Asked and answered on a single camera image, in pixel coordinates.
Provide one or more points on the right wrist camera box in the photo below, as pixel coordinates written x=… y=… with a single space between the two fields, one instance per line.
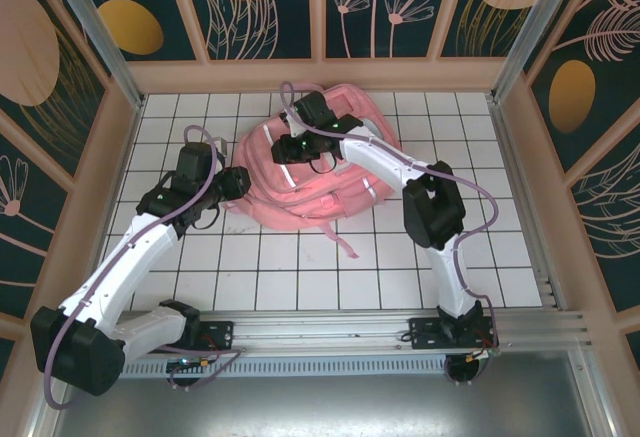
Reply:
x=295 y=124

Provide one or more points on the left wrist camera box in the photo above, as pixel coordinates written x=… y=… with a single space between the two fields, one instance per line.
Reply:
x=223 y=146

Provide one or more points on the aluminium corner post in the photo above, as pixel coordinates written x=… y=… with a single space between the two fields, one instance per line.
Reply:
x=100 y=32
x=540 y=22

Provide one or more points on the grey metal sheet panel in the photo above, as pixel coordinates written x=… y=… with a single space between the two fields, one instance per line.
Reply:
x=320 y=407

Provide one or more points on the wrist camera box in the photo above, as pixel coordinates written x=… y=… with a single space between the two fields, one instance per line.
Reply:
x=295 y=124
x=223 y=146

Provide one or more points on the pink backpack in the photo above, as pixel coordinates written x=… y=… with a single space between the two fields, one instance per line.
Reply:
x=320 y=197

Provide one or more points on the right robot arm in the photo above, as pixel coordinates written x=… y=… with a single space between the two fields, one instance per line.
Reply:
x=435 y=207

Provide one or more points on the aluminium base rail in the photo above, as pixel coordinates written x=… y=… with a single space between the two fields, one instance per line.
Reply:
x=320 y=327

